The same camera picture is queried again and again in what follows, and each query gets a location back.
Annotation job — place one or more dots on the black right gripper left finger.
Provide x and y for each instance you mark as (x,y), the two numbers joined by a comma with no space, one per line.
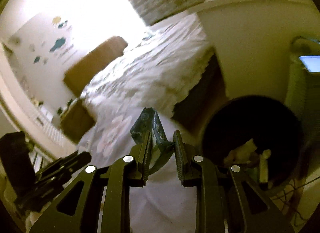
(99,198)

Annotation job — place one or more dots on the bed with cream duvet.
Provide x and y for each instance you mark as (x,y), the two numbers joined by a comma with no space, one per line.
(158,73)

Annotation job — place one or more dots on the white bedside cabinet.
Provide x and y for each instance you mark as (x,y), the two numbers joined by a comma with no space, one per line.
(252,41)

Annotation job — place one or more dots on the black round trash bin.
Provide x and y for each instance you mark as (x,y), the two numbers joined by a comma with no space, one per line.
(265,121)

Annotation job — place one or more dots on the brown pillow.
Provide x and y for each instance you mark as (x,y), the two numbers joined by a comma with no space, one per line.
(81,73)

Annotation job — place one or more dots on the smartphone with lit screen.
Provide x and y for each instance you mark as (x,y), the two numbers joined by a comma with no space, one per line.
(311,63)

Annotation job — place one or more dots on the lilac floral round tablecloth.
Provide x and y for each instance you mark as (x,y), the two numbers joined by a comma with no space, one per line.
(163,204)

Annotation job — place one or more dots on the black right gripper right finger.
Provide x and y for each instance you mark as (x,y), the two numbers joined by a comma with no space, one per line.
(227,201)

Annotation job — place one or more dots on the dark teal wrapper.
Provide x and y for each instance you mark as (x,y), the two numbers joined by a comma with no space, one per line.
(162,148)

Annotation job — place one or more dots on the green portable heater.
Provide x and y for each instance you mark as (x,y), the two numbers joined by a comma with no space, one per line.
(302,95)

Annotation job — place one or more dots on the brown cardboard box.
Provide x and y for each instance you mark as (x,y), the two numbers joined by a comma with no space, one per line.
(76,121)

